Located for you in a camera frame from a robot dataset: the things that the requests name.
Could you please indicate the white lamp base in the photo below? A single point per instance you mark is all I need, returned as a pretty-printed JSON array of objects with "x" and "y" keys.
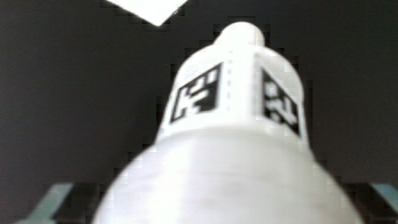
[{"x": 153, "y": 10}]

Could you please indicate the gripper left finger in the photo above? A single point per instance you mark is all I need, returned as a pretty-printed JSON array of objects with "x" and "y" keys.
[{"x": 67, "y": 204}]

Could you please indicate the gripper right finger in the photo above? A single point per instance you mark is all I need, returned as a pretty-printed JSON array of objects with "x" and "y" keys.
[{"x": 375, "y": 200}]

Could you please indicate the white lamp bulb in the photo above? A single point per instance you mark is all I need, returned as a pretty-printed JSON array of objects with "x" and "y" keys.
[{"x": 227, "y": 172}]

